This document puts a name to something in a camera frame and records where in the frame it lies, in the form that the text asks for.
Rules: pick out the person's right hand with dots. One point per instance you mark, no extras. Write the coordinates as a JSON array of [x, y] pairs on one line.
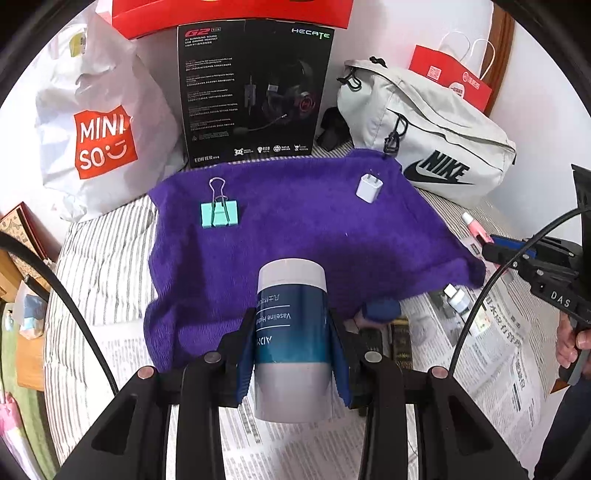
[[570, 339]]

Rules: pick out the pink tube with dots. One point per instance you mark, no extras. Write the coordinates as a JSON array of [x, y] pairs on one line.
[[478, 228]]

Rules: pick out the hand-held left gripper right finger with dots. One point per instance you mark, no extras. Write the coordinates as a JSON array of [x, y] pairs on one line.
[[339, 364]]

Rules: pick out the white charger plug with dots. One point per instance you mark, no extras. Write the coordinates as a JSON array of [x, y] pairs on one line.
[[368, 190]]

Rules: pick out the purple towel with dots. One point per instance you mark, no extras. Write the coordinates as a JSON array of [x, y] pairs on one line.
[[300, 230]]

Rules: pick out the clear plastic cube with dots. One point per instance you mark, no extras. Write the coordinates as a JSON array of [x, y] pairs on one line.
[[425, 330]]

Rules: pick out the blue pink small container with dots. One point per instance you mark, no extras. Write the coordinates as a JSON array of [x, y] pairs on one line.
[[383, 311]]

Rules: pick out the newspaper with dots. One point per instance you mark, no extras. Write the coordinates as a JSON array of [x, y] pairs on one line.
[[498, 360]]

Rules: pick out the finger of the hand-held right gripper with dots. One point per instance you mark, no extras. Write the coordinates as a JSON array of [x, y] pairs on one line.
[[510, 241], [497, 256]]

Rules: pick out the pale lavender round case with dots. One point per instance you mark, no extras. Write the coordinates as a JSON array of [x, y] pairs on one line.
[[457, 302]]

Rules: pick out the grey sling bag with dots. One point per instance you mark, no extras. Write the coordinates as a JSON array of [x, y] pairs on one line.
[[438, 124]]

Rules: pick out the teal binder clip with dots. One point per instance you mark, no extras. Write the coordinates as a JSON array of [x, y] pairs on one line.
[[220, 214]]

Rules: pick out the white plastic shopping bag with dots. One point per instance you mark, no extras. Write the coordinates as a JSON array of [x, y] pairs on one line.
[[92, 92]]

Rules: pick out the black headset box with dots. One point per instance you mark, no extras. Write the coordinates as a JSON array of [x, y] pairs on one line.
[[221, 92]]

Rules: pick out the blue white lotion jar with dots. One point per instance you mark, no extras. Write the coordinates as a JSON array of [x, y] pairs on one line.
[[291, 323]]

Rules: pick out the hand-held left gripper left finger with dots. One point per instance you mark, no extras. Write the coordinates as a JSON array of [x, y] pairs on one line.
[[244, 369]]

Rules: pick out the green cloth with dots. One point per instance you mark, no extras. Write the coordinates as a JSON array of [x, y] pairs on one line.
[[27, 415]]

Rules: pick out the red paper bag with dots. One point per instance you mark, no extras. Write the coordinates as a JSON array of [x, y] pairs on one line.
[[443, 69]]

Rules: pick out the brown wooden frame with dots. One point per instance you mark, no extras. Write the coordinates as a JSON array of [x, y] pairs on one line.
[[501, 55]]

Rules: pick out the red gift box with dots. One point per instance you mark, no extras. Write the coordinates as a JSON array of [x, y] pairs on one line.
[[231, 11]]

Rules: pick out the striped bedsheet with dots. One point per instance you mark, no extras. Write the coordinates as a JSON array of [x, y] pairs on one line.
[[106, 258]]

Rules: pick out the person's dark clothing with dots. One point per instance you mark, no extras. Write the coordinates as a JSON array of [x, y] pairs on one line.
[[568, 434]]

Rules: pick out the brown patterned wooden box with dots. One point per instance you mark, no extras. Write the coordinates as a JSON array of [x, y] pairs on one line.
[[21, 230]]

